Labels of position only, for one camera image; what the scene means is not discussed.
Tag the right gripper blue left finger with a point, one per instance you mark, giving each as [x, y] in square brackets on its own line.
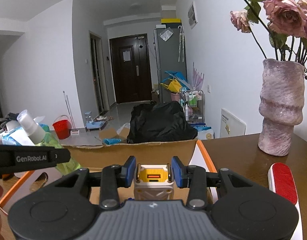
[127, 172]

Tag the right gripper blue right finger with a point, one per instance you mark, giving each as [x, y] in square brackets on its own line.
[181, 174]

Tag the yellow white power bank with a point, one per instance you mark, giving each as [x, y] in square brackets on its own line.
[153, 182]

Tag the green spray bottle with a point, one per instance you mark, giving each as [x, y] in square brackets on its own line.
[40, 137]

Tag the red white lint brush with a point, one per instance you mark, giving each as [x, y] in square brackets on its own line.
[281, 182]

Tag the orange cardboard box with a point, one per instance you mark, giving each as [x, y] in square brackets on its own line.
[191, 152]

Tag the blue tissue pack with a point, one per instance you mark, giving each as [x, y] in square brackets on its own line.
[16, 137]

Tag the small open cardboard box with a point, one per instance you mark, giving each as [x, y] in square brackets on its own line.
[111, 137]

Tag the black bag on chair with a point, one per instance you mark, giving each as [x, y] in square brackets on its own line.
[163, 122]

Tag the pet water dispenser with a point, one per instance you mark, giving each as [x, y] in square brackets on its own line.
[94, 123]

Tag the red bucket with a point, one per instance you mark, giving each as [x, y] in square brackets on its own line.
[62, 127]

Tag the white mop stick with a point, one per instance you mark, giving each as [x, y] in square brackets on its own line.
[69, 109]

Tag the metal storage cart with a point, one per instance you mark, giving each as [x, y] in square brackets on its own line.
[193, 103]

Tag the yellow blue hangers pile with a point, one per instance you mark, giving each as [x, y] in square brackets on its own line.
[174, 81]

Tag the purple hangers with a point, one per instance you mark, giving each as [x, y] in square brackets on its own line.
[197, 78]

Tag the dark front door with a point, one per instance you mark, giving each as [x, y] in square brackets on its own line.
[131, 68]

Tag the pink ceramic vase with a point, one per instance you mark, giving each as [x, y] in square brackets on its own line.
[281, 104]

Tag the grey refrigerator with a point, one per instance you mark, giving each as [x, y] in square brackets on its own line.
[166, 42]

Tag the white umbrella on fridge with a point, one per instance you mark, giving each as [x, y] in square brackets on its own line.
[181, 46]

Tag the yellow black box on fridge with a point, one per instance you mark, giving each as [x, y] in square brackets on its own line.
[170, 21]

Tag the dried pink roses bouquet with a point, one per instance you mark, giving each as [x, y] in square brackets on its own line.
[247, 31]

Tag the white board leaning on wall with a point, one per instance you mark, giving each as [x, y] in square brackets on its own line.
[231, 126]

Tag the white wall vent panel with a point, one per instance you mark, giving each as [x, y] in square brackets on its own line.
[192, 17]

